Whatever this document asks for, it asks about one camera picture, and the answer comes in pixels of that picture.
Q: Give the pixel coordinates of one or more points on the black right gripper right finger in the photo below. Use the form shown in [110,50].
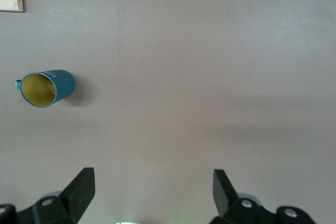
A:
[236,211]

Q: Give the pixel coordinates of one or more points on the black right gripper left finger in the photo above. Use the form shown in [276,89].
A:
[65,208]

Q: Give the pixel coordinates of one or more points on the teal cup with yellow inside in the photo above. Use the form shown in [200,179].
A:
[64,85]

